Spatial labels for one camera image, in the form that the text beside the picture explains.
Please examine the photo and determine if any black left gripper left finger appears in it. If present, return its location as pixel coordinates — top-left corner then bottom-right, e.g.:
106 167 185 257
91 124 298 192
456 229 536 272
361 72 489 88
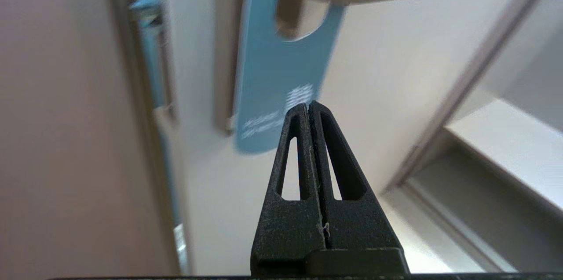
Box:
251 103 326 274

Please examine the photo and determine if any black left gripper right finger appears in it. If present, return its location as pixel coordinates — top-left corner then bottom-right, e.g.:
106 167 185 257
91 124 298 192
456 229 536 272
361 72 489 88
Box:
309 101 403 250

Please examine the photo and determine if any white room door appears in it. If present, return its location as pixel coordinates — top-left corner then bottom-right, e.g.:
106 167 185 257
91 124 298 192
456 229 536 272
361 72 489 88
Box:
161 0 541 276

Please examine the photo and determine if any blue door hanger sign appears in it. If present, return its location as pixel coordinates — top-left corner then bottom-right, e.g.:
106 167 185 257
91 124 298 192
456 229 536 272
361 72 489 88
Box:
233 0 352 155

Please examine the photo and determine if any white shelf board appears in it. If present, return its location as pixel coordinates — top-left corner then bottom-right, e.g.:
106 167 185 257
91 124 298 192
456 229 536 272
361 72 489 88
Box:
446 99 563 212

